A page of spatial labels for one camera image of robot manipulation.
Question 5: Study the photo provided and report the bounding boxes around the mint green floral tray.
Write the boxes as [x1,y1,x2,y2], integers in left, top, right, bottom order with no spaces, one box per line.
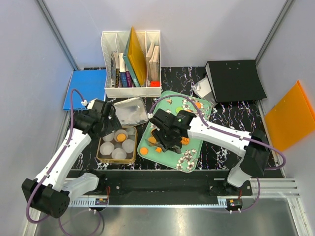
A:
[137,91,203,173]

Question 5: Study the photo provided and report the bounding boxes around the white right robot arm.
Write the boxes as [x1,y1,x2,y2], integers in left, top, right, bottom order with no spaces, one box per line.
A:
[148,109,269,195]

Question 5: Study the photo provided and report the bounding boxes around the red small box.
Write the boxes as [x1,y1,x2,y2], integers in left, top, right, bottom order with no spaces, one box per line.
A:
[150,81,160,87]

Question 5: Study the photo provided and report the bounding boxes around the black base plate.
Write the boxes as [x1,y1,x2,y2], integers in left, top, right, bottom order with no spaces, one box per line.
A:
[100,170,252,206]

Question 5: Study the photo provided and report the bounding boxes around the orange cookie in tin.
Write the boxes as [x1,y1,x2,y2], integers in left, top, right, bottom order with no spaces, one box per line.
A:
[116,133,127,143]

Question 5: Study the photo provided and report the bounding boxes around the orange biscuit top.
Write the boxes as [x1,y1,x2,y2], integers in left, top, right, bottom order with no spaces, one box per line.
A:
[148,136,157,146]

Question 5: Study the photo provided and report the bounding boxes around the gold cookie tin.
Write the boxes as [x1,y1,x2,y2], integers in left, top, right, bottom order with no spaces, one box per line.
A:
[96,126,137,164]

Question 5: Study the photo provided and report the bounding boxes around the beige books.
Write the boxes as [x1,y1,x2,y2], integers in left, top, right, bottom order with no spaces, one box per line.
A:
[146,42,159,81]

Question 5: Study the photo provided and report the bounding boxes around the blue folder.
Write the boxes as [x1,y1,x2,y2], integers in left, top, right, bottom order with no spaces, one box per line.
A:
[63,69,107,111]

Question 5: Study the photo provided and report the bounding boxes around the orange cookie far tray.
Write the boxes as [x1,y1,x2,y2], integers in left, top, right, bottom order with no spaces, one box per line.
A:
[195,102,202,109]

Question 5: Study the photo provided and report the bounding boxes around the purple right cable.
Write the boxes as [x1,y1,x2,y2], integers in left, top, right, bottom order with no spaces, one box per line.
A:
[147,95,288,213]

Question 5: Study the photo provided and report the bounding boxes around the orange plastic folder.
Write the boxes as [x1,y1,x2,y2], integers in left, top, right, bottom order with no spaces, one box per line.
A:
[264,80,315,152]

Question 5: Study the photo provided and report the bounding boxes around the yellow green folder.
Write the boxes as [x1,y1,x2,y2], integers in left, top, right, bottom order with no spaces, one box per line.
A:
[123,27,147,87]

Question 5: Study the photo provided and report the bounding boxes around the white file organizer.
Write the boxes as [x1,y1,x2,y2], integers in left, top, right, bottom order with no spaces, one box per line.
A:
[101,30,162,98]

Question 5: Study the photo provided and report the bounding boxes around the dark books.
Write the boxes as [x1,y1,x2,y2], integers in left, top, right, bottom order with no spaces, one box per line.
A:
[110,51,133,88]

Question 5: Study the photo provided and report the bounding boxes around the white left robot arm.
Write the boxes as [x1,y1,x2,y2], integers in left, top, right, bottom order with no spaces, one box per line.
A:
[22,99,122,218]

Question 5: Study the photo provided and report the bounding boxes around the white paper cup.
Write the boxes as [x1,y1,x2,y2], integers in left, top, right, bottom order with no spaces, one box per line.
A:
[99,142,115,156]
[102,132,115,143]
[122,139,134,153]
[111,148,127,160]

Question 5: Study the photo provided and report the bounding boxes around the black binder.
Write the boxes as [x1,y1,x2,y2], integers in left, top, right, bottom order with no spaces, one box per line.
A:
[205,59,267,103]

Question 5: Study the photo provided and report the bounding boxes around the bear print tin lid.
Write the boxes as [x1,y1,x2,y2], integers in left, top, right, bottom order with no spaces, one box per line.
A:
[113,97,149,126]

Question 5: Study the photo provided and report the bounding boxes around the clear plastic bag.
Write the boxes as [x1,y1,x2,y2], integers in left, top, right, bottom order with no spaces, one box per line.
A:
[192,77,217,106]

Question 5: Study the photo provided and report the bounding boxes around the orange flower swirl cookie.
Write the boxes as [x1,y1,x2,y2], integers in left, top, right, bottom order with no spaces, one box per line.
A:
[181,137,189,145]

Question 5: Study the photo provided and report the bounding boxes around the round orange cookie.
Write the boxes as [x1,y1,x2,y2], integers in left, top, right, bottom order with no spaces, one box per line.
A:
[139,147,148,155]

